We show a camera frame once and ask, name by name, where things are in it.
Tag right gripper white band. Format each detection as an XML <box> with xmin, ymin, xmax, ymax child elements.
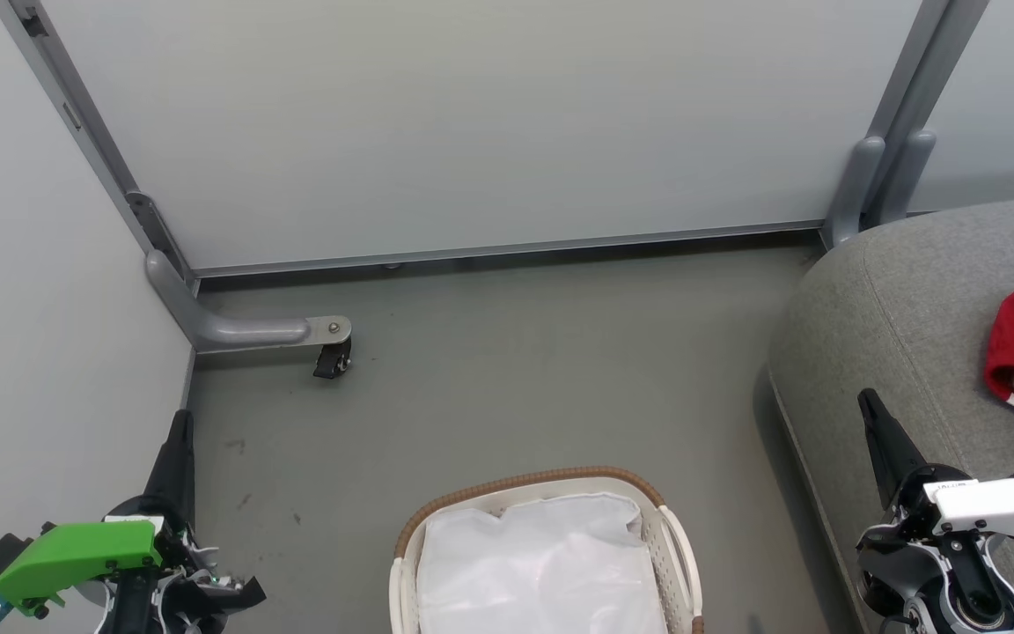
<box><xmin>854</xmin><ymin>387</ymin><xmax>1014</xmax><ymax>634</ymax></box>

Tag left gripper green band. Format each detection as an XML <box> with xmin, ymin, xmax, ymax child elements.
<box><xmin>0</xmin><ymin>409</ymin><xmax>268</xmax><ymax>634</ymax></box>

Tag grey fabric sofa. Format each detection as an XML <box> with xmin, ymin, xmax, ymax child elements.
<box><xmin>766</xmin><ymin>195</ymin><xmax>1014</xmax><ymax>634</ymax></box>

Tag white laundry basket brown rim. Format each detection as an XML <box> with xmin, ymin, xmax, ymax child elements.
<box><xmin>388</xmin><ymin>466</ymin><xmax>705</xmax><ymax>634</ymax></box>

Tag white basket liner cloth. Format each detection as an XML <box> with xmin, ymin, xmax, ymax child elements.
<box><xmin>416</xmin><ymin>492</ymin><xmax>670</xmax><ymax>634</ymax></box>

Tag grey metal partition post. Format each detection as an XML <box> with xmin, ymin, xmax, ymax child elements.
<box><xmin>0</xmin><ymin>0</ymin><xmax>202</xmax><ymax>297</ymax></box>
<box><xmin>877</xmin><ymin>0</ymin><xmax>992</xmax><ymax>225</ymax></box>
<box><xmin>822</xmin><ymin>0</ymin><xmax>957</xmax><ymax>249</ymax></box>

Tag grey metal partition rail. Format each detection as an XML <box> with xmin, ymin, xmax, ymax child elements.
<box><xmin>190</xmin><ymin>220</ymin><xmax>827</xmax><ymax>281</ymax></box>

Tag black caster wheel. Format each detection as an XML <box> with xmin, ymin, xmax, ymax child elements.
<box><xmin>312</xmin><ymin>339</ymin><xmax>354</xmax><ymax>380</ymax></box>

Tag grey metal partition foot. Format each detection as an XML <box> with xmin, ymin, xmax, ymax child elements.
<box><xmin>145</xmin><ymin>249</ymin><xmax>353</xmax><ymax>355</ymax></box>

